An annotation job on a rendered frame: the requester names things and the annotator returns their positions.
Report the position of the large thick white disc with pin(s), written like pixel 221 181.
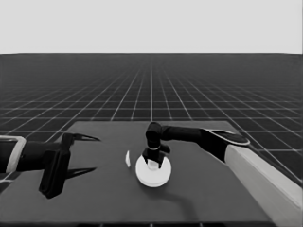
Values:
pixel 153 177

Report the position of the small white T-shaped piece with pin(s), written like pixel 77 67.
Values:
pixel 128 159

